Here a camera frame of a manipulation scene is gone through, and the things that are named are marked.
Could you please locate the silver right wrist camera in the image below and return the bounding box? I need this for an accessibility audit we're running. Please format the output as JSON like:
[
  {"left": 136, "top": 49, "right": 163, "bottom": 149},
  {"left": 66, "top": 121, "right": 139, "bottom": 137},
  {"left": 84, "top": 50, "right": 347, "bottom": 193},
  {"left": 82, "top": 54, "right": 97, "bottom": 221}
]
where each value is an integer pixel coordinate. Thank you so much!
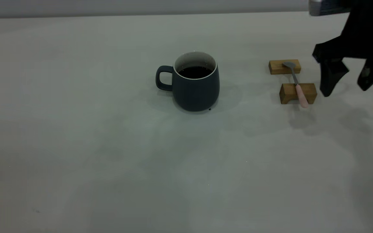
[{"left": 309, "top": 0, "right": 351, "bottom": 17}]

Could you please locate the arched wooden block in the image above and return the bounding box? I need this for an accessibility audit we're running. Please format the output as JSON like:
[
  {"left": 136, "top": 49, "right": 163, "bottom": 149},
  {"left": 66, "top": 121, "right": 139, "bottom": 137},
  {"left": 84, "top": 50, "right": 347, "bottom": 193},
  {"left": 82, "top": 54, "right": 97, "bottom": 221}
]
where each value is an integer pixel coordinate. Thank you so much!
[{"left": 279, "top": 83, "right": 318, "bottom": 105}]

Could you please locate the metal spoon with pink handle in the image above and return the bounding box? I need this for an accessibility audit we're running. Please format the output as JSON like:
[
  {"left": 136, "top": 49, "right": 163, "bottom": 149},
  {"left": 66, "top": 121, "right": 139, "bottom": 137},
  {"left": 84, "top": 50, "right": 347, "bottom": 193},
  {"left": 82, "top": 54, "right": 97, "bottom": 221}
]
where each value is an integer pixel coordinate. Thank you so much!
[{"left": 282, "top": 61, "right": 309, "bottom": 108}]

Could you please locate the flat rectangular wooden block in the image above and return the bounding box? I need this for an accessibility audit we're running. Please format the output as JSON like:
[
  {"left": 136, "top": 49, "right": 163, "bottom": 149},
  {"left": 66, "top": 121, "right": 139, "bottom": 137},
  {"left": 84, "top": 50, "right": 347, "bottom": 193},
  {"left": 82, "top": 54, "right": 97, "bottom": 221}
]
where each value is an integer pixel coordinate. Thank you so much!
[{"left": 268, "top": 59, "right": 301, "bottom": 75}]

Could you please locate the dark grey ceramic mug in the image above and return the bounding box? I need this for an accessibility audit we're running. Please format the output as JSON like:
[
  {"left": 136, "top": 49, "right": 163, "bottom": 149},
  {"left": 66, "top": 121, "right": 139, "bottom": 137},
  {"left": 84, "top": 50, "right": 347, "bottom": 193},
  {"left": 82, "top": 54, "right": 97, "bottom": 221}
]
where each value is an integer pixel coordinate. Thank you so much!
[{"left": 155, "top": 51, "right": 220, "bottom": 112}]

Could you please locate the dark coffee liquid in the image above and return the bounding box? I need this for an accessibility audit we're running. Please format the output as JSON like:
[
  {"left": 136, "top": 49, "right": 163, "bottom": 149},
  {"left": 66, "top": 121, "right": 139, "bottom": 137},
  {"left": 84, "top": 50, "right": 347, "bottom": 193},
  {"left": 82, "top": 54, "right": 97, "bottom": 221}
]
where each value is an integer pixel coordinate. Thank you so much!
[{"left": 178, "top": 66, "right": 213, "bottom": 79}]

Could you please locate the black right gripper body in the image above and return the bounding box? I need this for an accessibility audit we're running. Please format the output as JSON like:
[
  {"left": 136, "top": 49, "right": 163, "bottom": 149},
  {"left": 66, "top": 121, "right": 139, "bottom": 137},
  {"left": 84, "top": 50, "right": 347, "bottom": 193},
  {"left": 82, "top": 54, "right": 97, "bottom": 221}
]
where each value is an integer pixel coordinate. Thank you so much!
[{"left": 312, "top": 0, "right": 373, "bottom": 63}]

